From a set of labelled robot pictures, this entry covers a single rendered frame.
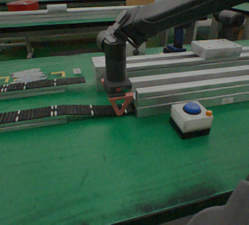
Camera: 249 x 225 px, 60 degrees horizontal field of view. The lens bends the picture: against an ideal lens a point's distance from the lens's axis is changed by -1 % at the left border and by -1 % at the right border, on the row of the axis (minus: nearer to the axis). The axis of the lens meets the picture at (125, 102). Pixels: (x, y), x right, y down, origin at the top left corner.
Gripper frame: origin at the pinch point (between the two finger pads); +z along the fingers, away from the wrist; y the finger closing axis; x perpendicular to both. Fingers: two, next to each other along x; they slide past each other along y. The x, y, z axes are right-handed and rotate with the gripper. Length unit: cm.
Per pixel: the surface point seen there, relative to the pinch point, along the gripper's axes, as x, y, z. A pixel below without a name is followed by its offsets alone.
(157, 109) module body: -10.9, -5.1, -0.1
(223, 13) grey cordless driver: -59, 36, -18
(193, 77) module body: -25.9, 2.2, -5.3
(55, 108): 17.7, 0.7, -1.4
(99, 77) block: 2.9, 14.0, -3.4
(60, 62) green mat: 17, 48, 2
